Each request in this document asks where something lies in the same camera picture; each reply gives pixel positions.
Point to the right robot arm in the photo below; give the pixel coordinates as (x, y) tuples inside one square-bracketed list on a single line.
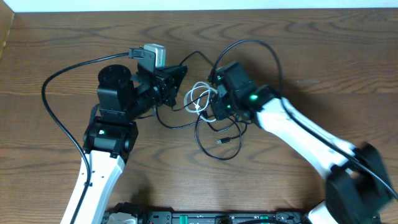
[(357, 185)]

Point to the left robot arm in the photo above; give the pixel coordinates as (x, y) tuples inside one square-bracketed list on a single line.
[(110, 136)]

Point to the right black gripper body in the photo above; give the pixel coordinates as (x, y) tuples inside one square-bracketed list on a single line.
[(224, 107)]

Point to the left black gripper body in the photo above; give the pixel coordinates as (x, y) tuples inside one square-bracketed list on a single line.
[(155, 93)]

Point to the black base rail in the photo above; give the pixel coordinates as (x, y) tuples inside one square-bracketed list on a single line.
[(126, 212)]

